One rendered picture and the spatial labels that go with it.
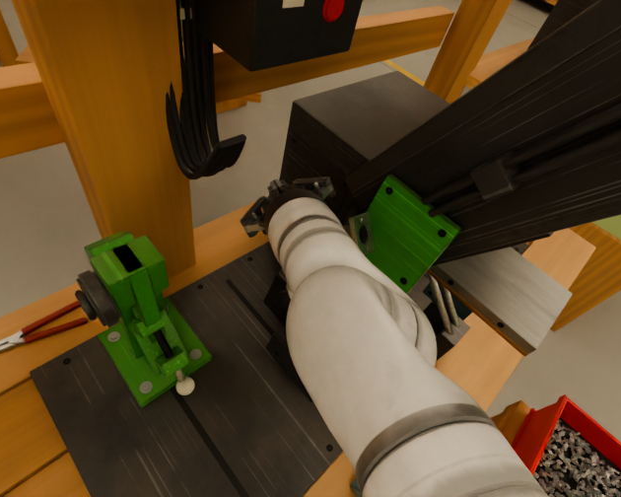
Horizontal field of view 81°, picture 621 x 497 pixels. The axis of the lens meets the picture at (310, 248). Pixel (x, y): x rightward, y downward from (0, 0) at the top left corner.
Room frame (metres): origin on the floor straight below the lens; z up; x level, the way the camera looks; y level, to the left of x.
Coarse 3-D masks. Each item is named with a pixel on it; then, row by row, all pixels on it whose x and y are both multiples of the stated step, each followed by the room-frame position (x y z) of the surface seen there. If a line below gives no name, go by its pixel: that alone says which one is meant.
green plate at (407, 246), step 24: (384, 192) 0.39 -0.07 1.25; (408, 192) 0.38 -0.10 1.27; (384, 216) 0.37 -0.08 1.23; (408, 216) 0.36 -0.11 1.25; (384, 240) 0.36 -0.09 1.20; (408, 240) 0.35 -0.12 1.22; (432, 240) 0.34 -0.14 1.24; (384, 264) 0.34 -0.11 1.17; (408, 264) 0.33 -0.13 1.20; (432, 264) 0.33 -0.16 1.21; (408, 288) 0.31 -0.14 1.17
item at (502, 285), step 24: (456, 264) 0.42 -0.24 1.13; (480, 264) 0.44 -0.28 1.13; (504, 264) 0.46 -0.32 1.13; (528, 264) 0.48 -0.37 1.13; (456, 288) 0.38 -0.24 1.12; (480, 288) 0.39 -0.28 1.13; (504, 288) 0.40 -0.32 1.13; (528, 288) 0.42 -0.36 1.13; (552, 288) 0.44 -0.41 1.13; (480, 312) 0.35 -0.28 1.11; (504, 312) 0.36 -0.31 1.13; (528, 312) 0.37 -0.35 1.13; (552, 312) 0.39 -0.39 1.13; (504, 336) 0.33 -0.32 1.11; (528, 336) 0.32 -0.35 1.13
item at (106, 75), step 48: (48, 0) 0.32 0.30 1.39; (96, 0) 0.36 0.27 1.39; (144, 0) 0.40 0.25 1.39; (480, 0) 1.18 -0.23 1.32; (48, 48) 0.31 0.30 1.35; (96, 48) 0.35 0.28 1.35; (144, 48) 0.39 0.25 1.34; (480, 48) 1.21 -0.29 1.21; (48, 96) 0.36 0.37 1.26; (96, 96) 0.34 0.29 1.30; (144, 96) 0.38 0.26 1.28; (96, 144) 0.33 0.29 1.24; (144, 144) 0.37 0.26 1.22; (96, 192) 0.32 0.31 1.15; (144, 192) 0.36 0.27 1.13; (192, 240) 0.42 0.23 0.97
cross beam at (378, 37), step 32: (384, 32) 0.95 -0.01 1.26; (416, 32) 1.06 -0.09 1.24; (32, 64) 0.39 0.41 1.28; (224, 64) 0.58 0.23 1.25; (288, 64) 0.70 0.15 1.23; (320, 64) 0.78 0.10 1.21; (352, 64) 0.87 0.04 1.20; (0, 96) 0.32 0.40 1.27; (32, 96) 0.35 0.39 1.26; (224, 96) 0.58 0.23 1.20; (0, 128) 0.31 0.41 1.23; (32, 128) 0.34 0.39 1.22
